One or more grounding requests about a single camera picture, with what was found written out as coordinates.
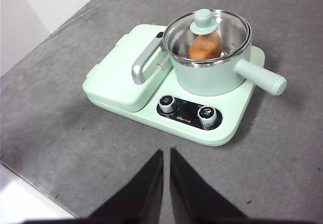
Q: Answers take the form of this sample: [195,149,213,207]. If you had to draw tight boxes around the green breakfast machine base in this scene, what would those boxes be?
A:
[82,24,266,147]

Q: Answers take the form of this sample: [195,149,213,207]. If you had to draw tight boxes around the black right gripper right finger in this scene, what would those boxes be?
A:
[169,147,247,219]

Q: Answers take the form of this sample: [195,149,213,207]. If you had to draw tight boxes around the glass lid with green knob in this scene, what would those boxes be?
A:
[163,9,253,66]

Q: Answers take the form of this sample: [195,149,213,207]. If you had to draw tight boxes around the green pot with handle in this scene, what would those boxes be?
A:
[163,9,288,96]

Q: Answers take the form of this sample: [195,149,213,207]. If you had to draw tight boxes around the brown potato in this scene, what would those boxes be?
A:
[188,31,223,61]

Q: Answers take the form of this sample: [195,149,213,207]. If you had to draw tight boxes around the green griddle cover chrome handle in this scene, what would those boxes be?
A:
[82,24,177,114]

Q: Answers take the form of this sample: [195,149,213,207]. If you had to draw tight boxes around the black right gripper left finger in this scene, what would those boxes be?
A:
[87,149,165,219]

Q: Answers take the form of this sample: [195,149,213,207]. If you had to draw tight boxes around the silver control knob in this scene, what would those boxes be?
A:
[197,106,217,129]
[158,95,176,114]

